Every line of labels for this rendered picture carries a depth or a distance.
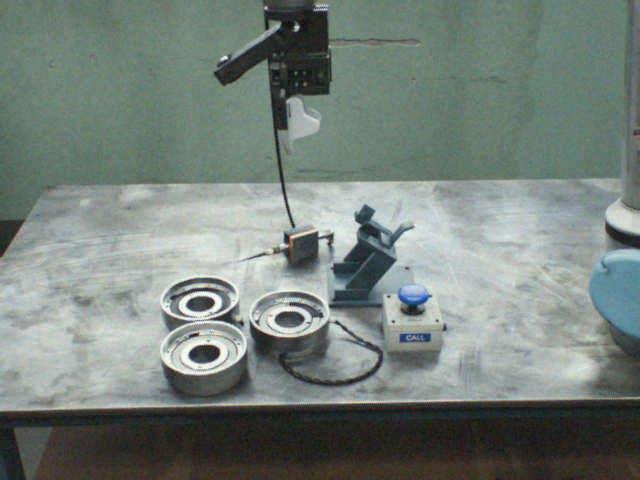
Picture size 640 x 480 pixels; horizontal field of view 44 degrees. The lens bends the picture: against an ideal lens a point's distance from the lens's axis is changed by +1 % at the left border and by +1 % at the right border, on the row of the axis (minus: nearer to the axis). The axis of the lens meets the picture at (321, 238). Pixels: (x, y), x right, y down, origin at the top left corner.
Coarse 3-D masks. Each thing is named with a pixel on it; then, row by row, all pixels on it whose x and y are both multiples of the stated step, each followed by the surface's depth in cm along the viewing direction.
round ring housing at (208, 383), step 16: (176, 336) 98; (192, 336) 100; (224, 336) 99; (240, 336) 98; (160, 352) 94; (192, 352) 97; (208, 352) 98; (224, 352) 96; (240, 352) 96; (192, 368) 94; (208, 368) 94; (224, 368) 92; (240, 368) 94; (176, 384) 93; (192, 384) 92; (208, 384) 92; (224, 384) 93
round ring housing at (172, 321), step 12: (204, 276) 109; (168, 288) 106; (180, 288) 108; (192, 288) 109; (216, 288) 109; (228, 288) 108; (168, 300) 106; (192, 300) 107; (204, 300) 107; (216, 300) 106; (168, 312) 102; (192, 312) 103; (204, 312) 103; (228, 312) 102; (168, 324) 102; (180, 324) 101
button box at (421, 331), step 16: (384, 304) 103; (400, 304) 102; (432, 304) 102; (384, 320) 103; (400, 320) 99; (416, 320) 99; (432, 320) 99; (400, 336) 99; (416, 336) 99; (432, 336) 100; (400, 352) 101; (416, 352) 101; (432, 352) 101
